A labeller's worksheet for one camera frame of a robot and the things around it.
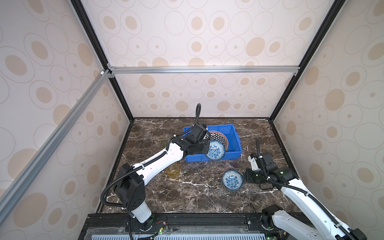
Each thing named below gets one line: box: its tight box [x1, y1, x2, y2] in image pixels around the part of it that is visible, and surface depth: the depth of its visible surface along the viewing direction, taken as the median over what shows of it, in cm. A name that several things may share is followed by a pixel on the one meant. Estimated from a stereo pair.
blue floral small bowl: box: [205, 139, 226, 161], surface depth 85 cm
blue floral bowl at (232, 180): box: [222, 170, 244, 191], surface depth 86 cm
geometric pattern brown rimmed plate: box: [204, 131, 229, 152], surface depth 105 cm
